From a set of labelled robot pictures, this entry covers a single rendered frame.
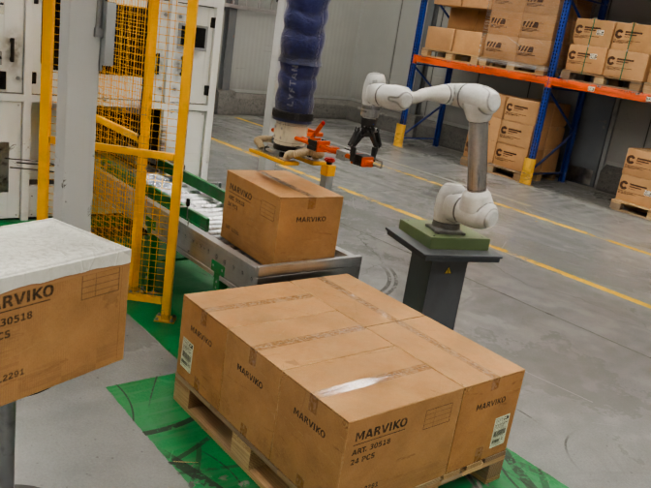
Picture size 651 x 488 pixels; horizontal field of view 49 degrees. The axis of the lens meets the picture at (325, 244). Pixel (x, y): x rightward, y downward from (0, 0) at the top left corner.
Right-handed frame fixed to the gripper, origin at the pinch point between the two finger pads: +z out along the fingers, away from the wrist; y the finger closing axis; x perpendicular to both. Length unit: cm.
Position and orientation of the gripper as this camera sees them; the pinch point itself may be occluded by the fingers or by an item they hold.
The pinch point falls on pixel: (362, 159)
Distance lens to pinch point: 351.4
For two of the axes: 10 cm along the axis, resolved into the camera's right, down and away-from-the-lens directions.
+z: -1.4, 9.5, 2.8
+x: 6.1, 3.1, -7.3
